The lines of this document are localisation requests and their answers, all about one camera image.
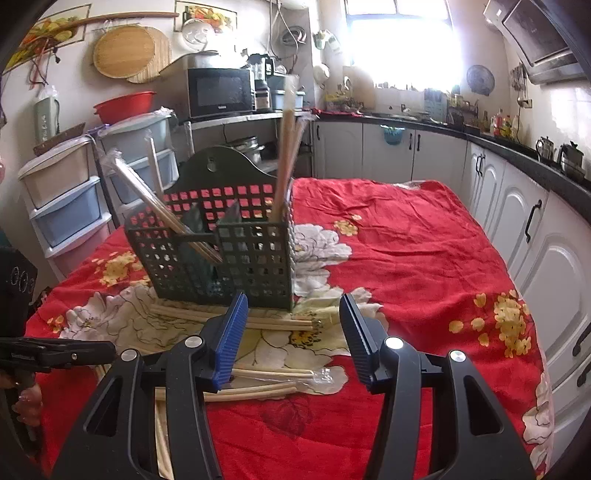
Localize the chopstick pair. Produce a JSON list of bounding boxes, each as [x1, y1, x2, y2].
[[149, 303, 324, 332], [204, 382, 298, 403], [231, 368, 334, 385]]

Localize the chopsticks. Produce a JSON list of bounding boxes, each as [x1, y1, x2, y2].
[[101, 149, 194, 236], [270, 75, 315, 223]]

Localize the white lower kitchen cabinets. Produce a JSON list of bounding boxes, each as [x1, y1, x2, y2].
[[311, 116, 590, 464]]

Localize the bright kitchen window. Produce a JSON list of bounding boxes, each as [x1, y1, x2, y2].
[[345, 0, 465, 92]]

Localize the operator hand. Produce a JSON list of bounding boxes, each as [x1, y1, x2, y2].
[[12, 383, 43, 427]]

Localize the pastel drawer tower left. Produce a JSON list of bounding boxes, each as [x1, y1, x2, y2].
[[18, 135, 113, 280]]

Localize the pastel drawer tower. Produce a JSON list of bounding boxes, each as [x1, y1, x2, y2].
[[18, 135, 113, 280], [97, 107, 178, 224]]

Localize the black perforated utensil basket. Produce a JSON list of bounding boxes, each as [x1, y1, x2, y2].
[[124, 146, 294, 310]]

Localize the pastel drawer tower right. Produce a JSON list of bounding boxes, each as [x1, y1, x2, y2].
[[97, 107, 178, 224]]

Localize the red plastic basin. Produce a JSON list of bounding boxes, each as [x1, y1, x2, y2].
[[94, 91, 155, 125]]

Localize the small metal teapot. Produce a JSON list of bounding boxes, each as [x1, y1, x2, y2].
[[535, 137, 556, 163]]

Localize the black kettle on stove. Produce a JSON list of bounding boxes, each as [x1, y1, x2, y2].
[[558, 142, 585, 182]]

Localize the stainless steel pots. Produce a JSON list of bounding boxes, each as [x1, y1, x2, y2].
[[228, 136, 264, 164]]

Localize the metal storage shelf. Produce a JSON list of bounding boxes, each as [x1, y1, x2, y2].
[[181, 110, 316, 179]]

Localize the teal hanging basket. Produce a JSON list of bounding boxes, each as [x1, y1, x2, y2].
[[381, 125, 406, 146]]

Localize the round woven bamboo tray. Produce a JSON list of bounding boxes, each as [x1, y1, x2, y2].
[[92, 25, 171, 84]]

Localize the black microwave oven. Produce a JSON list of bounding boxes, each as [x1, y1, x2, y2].
[[156, 52, 254, 121]]

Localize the framed fruit picture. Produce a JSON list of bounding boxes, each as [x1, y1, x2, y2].
[[3, 3, 92, 73]]

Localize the upright wrapped chopsticks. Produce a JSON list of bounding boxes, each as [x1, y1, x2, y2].
[[270, 75, 315, 223]]

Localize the black range hood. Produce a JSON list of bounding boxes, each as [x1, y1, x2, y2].
[[484, 0, 585, 85]]

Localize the round wall fan vent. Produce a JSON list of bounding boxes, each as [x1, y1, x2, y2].
[[467, 65, 496, 96]]

